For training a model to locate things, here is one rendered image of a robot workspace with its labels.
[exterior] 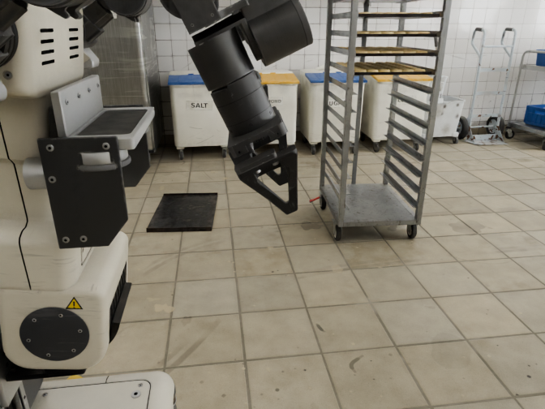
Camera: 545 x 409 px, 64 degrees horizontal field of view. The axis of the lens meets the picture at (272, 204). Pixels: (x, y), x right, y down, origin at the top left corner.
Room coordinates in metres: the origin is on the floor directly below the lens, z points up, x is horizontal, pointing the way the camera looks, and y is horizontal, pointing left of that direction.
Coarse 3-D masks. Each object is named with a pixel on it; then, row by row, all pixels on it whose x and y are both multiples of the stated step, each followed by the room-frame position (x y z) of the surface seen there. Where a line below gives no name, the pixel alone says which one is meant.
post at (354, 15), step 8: (352, 0) 2.26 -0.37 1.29; (352, 8) 2.26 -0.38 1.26; (352, 16) 2.26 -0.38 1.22; (352, 24) 2.26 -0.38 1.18; (352, 32) 2.26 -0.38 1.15; (352, 40) 2.26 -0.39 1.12; (352, 48) 2.26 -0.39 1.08; (352, 56) 2.26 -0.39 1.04; (352, 64) 2.26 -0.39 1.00; (352, 72) 2.26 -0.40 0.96; (352, 80) 2.26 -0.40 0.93; (352, 88) 2.26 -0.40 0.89; (344, 120) 2.27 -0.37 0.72; (344, 128) 2.26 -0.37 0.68; (344, 136) 2.26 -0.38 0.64; (344, 144) 2.26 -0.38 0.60; (344, 152) 2.26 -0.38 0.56; (344, 160) 2.26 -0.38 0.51; (344, 168) 2.26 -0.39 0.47; (344, 176) 2.26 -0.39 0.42; (344, 184) 2.26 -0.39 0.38; (344, 192) 2.26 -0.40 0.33; (344, 200) 2.26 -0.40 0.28; (344, 208) 2.26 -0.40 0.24
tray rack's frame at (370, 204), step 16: (320, 160) 2.88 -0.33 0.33; (320, 176) 2.86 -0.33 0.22; (352, 176) 2.90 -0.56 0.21; (320, 192) 2.81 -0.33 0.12; (352, 192) 2.73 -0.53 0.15; (368, 192) 2.73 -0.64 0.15; (384, 192) 2.73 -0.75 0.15; (336, 208) 2.47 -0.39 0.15; (352, 208) 2.47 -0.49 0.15; (368, 208) 2.47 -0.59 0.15; (384, 208) 2.47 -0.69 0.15; (400, 208) 2.47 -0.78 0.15; (336, 224) 2.30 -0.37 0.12; (352, 224) 2.26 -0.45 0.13; (368, 224) 2.27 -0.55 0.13; (384, 224) 2.27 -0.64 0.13; (400, 224) 2.28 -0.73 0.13
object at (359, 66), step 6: (354, 66) 2.56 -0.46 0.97; (360, 66) 2.56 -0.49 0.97; (366, 66) 2.61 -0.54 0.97; (372, 66) 2.56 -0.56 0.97; (378, 66) 2.61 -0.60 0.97; (384, 66) 2.56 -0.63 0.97; (390, 66) 2.57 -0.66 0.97; (396, 66) 2.56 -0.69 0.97; (402, 66) 2.57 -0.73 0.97; (408, 66) 2.57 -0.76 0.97
